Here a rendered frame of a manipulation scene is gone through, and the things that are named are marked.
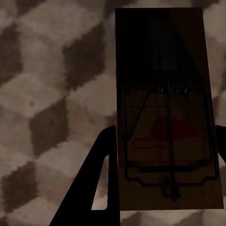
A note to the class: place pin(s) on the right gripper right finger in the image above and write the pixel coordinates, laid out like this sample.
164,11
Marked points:
221,140

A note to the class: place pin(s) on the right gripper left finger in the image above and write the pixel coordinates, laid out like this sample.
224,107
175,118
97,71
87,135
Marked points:
75,209

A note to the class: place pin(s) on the mousetrap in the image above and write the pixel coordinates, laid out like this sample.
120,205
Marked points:
166,141

